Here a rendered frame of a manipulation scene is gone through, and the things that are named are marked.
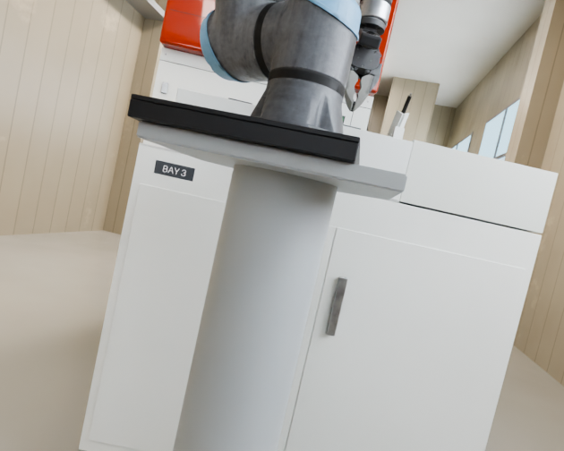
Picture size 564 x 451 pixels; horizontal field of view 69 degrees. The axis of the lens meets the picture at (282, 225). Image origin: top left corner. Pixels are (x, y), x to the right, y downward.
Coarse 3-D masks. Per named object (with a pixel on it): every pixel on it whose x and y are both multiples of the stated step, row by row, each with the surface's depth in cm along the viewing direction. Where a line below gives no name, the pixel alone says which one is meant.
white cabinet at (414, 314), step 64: (192, 192) 94; (128, 256) 94; (192, 256) 94; (384, 256) 95; (448, 256) 96; (512, 256) 96; (128, 320) 95; (192, 320) 95; (320, 320) 96; (384, 320) 96; (448, 320) 97; (512, 320) 98; (128, 384) 96; (320, 384) 97; (384, 384) 98; (448, 384) 98; (128, 448) 97; (320, 448) 98; (384, 448) 99; (448, 448) 99
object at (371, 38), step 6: (360, 30) 92; (366, 30) 93; (360, 36) 88; (366, 36) 87; (372, 36) 87; (378, 36) 89; (360, 42) 88; (366, 42) 88; (372, 42) 87; (378, 42) 87; (366, 48) 89; (378, 48) 88
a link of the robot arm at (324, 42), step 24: (288, 0) 58; (312, 0) 55; (336, 0) 55; (264, 24) 60; (288, 24) 57; (312, 24) 55; (336, 24) 56; (264, 48) 60; (288, 48) 57; (312, 48) 55; (336, 48) 56; (264, 72) 64; (336, 72) 57
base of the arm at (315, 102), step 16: (272, 80) 58; (288, 80) 56; (304, 80) 56; (320, 80) 56; (272, 96) 57; (288, 96) 56; (304, 96) 55; (320, 96) 56; (336, 96) 58; (256, 112) 60; (272, 112) 56; (288, 112) 55; (304, 112) 55; (320, 112) 57; (336, 112) 58; (320, 128) 55; (336, 128) 57
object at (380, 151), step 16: (176, 96) 92; (192, 96) 92; (208, 96) 92; (240, 112) 93; (352, 128) 94; (368, 144) 94; (384, 144) 94; (400, 144) 94; (368, 160) 94; (384, 160) 94; (400, 160) 94
